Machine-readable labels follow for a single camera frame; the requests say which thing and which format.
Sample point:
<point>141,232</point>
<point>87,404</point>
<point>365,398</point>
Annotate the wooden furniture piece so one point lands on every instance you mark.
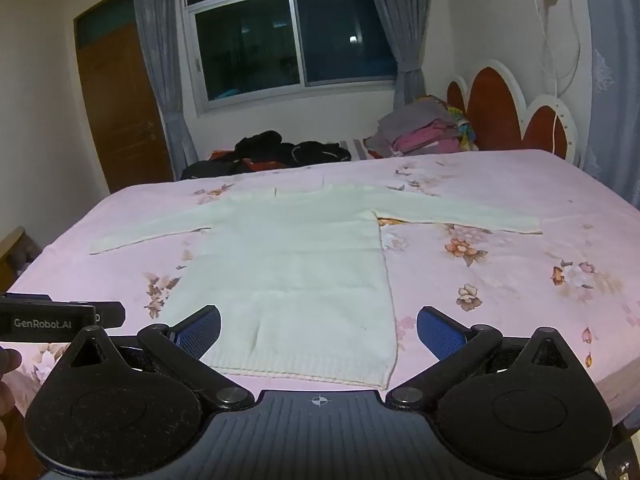
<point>12,255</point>

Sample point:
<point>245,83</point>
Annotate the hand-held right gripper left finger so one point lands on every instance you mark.
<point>197,332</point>

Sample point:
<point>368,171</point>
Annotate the bed with pink floral sheet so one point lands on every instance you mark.
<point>500,270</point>

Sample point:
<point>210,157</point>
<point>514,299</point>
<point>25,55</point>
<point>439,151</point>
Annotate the pile of dark clothes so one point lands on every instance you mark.
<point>280,150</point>

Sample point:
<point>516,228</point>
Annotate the white knit sweater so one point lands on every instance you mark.
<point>295,270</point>

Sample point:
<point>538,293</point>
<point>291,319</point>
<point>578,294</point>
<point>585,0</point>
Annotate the red and white headboard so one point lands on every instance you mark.
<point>492,110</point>

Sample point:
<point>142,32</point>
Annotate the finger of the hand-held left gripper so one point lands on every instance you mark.
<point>110,314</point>

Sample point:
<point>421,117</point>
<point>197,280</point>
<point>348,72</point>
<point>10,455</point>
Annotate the grey curtain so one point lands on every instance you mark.
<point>160,60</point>
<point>405,25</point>

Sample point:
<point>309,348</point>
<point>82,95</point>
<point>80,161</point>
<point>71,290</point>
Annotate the blue patterned curtain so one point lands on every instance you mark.
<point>612,85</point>

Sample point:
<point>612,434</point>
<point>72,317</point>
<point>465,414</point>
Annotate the brown wooden door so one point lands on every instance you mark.
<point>120,110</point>

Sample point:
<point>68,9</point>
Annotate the red garment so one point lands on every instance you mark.
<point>257,166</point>

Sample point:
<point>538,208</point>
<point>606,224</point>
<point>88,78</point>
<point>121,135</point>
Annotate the sliding glass window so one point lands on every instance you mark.
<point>280,35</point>

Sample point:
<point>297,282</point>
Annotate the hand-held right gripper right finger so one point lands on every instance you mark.
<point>440,332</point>

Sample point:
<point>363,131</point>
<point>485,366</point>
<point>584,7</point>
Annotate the stack of folded colourful clothes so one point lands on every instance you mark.
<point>425,132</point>

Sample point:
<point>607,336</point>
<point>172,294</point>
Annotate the person's left hand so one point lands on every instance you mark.
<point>7,360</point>

